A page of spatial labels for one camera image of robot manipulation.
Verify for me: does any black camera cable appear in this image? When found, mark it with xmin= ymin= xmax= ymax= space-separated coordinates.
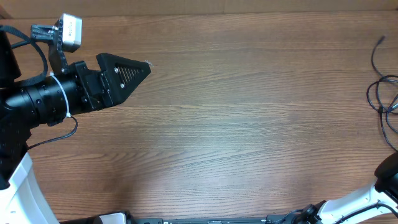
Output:
xmin=0 ymin=24 xmax=78 ymax=151
xmin=270 ymin=202 xmax=398 ymax=224

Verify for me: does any black right camera cable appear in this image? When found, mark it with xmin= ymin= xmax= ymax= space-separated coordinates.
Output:
xmin=270 ymin=202 xmax=398 ymax=224

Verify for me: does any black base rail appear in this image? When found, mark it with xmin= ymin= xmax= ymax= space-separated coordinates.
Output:
xmin=60 ymin=210 xmax=321 ymax=224

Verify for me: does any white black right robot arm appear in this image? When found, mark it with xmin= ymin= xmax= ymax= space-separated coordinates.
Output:
xmin=293 ymin=152 xmax=397 ymax=224

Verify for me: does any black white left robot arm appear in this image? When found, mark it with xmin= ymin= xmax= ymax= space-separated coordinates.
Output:
xmin=1 ymin=26 xmax=151 ymax=223

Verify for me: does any black left camera cable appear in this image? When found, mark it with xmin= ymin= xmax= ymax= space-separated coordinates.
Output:
xmin=0 ymin=24 xmax=78 ymax=151

